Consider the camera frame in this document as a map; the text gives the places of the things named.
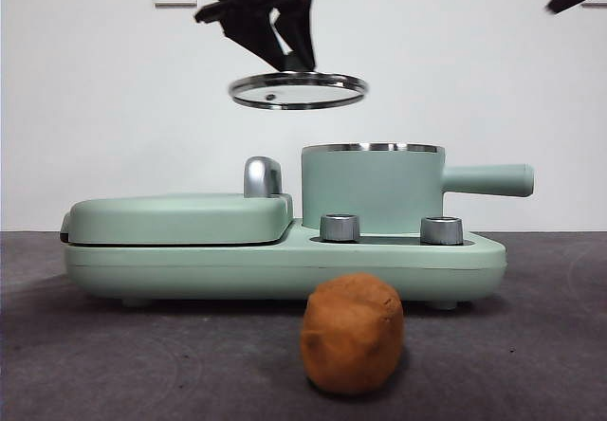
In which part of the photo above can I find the green breakfast machine base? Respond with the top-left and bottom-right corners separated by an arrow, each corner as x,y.
64,216 -> 507,309

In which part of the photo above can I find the silver control knob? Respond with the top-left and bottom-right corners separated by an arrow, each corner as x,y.
420,215 -> 464,246
320,212 -> 360,242

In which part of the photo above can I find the green griddle cover chrome handle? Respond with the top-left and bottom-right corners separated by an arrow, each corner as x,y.
60,156 -> 295,247

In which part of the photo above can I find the brown potato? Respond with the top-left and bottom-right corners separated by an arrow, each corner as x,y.
299,272 -> 406,396

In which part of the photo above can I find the green pot with handle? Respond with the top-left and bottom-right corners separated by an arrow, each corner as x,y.
301,141 -> 536,232

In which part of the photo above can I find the glass lid with green knob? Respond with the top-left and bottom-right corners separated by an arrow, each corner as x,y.
227,70 -> 370,111

